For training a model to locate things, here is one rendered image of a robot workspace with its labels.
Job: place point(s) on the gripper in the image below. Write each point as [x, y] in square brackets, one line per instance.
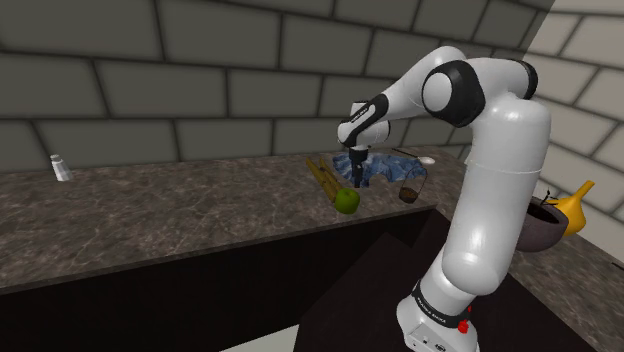
[357, 168]

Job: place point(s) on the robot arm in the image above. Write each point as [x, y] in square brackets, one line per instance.
[492, 195]

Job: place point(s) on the blue crumpled cloth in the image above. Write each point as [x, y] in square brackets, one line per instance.
[390, 168]

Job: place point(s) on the yellow wooden tongs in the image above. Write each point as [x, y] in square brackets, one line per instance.
[325, 178]

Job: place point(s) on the green apple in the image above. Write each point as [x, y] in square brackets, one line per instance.
[347, 201]

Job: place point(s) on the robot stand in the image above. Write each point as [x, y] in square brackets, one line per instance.
[370, 297]

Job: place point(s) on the dark brown bowl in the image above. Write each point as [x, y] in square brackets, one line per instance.
[541, 229]

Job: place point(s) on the yellow vase with long neck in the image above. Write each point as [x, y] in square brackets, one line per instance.
[573, 209]

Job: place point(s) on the glass salt shaker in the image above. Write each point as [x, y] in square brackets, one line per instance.
[61, 168]

